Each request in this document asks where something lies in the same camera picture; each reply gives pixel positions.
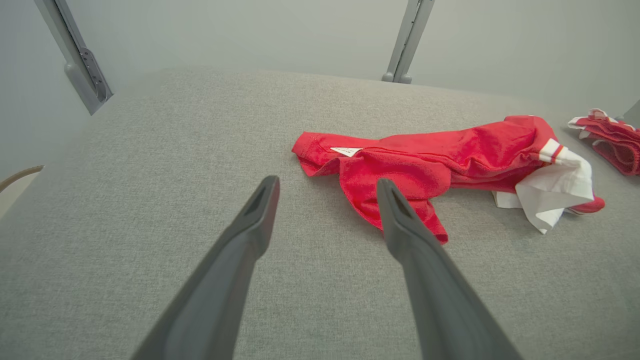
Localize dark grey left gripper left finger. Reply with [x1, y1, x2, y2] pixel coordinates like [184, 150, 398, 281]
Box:
[131, 175, 281, 360]

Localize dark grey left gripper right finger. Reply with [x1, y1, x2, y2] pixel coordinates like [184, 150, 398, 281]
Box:
[375, 177, 524, 360]

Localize red basketball jersey white trim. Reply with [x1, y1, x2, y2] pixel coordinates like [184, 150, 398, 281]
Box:
[291, 114, 606, 246]

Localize red shorts with white stripe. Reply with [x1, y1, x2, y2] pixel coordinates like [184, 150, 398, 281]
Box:
[568, 108, 640, 177]

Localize cream perforated laundry basket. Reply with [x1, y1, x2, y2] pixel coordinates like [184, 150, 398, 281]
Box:
[0, 164, 45, 194]

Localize grey partition post with hinge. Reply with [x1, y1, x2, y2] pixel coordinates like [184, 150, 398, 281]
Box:
[33, 0, 115, 116]

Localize grey twin-foot partition post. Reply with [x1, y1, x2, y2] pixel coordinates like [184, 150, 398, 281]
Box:
[381, 0, 435, 85]

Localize plain grey partition post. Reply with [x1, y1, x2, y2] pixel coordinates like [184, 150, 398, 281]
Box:
[622, 98, 640, 129]

